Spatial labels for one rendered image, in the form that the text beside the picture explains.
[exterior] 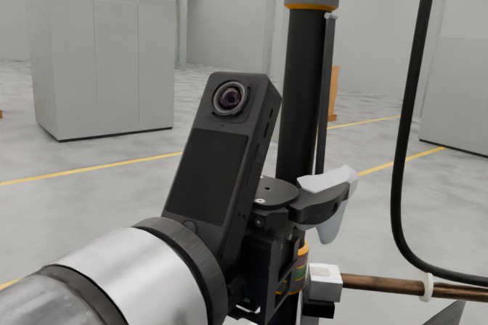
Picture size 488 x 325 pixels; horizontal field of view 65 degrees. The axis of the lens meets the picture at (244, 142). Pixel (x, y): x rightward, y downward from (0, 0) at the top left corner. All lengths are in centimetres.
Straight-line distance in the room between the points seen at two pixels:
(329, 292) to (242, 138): 22
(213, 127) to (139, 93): 650
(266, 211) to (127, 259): 10
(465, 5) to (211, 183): 1311
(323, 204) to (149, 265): 13
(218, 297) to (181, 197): 6
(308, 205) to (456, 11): 1312
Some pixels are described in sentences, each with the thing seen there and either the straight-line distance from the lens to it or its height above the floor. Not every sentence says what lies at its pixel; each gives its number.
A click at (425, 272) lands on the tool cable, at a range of 42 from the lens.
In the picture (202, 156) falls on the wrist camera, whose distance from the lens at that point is 23.
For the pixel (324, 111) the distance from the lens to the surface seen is 32.
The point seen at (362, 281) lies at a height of 156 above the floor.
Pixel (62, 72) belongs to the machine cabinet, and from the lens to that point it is 627.
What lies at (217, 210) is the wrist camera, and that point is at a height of 169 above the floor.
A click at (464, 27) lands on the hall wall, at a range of 1319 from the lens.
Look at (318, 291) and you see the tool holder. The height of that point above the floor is 155.
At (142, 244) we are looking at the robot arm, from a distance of 18.
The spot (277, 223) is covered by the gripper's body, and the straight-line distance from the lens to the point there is 24.
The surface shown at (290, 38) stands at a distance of 32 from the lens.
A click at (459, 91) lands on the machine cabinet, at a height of 105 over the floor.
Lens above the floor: 178
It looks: 16 degrees down
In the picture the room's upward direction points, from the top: 4 degrees clockwise
